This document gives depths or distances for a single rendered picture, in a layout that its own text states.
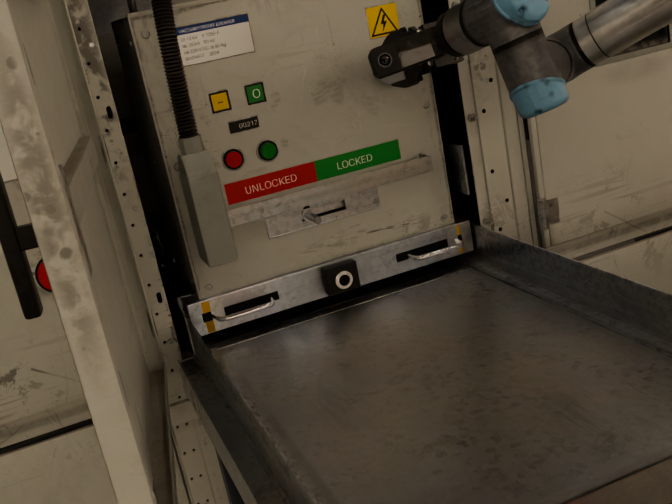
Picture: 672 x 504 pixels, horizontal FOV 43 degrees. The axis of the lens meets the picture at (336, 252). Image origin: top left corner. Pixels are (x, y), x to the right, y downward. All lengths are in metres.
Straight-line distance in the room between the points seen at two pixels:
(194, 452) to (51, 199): 0.85
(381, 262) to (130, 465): 0.83
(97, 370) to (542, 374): 0.61
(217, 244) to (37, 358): 0.32
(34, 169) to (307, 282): 0.83
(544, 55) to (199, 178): 0.53
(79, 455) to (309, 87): 0.70
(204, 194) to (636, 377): 0.66
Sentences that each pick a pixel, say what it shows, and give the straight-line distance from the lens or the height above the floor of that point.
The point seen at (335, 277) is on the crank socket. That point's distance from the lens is 1.46.
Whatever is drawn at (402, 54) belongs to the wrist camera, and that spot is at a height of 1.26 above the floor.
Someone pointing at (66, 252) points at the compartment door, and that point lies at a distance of 0.72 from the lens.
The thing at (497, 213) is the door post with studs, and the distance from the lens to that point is 1.57.
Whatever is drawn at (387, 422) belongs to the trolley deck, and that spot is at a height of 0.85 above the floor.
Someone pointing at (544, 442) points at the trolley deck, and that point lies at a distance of 1.00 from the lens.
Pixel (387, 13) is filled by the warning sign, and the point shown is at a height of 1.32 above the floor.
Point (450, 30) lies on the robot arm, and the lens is 1.28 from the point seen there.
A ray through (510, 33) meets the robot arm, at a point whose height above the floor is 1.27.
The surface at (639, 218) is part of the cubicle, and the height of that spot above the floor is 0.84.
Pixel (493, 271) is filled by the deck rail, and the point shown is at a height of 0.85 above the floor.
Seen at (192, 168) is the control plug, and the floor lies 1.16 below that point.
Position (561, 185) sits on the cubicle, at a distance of 1.61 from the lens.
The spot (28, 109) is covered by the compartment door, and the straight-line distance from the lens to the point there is 0.70.
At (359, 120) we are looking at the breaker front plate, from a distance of 1.47.
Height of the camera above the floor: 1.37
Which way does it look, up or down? 17 degrees down
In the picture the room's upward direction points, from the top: 11 degrees counter-clockwise
